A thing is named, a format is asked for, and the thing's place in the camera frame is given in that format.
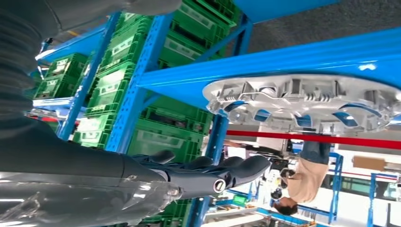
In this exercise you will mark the green plastic crate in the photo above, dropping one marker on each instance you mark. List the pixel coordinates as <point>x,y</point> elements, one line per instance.
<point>67,65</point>
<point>131,23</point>
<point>94,131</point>
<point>175,213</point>
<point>106,100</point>
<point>116,76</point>
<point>125,51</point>
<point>56,87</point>

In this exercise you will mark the brown cardboard box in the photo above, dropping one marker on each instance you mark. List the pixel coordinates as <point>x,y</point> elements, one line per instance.
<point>369,163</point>

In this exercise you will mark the blue metal shelf rack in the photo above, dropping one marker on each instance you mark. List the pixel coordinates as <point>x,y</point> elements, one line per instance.
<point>282,53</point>

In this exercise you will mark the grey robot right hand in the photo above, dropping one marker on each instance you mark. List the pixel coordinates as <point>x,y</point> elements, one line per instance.
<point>78,175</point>

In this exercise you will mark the person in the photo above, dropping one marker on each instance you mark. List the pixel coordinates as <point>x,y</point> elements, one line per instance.
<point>305,178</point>

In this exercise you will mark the long red barrier belt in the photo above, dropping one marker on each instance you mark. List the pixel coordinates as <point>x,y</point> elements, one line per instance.
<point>313,137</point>

